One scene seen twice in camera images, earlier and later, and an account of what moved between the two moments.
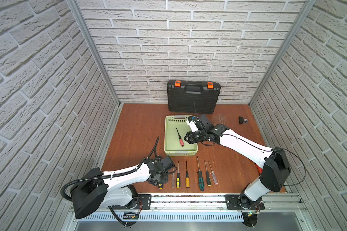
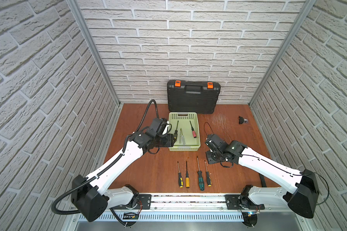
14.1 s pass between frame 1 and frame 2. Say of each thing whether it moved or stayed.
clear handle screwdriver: moved
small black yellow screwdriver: stayed
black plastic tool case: stayed
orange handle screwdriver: stayed
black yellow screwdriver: moved
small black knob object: stayed
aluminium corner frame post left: stayed
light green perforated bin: moved
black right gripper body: moved
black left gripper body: moved
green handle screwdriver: stayed
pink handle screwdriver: moved
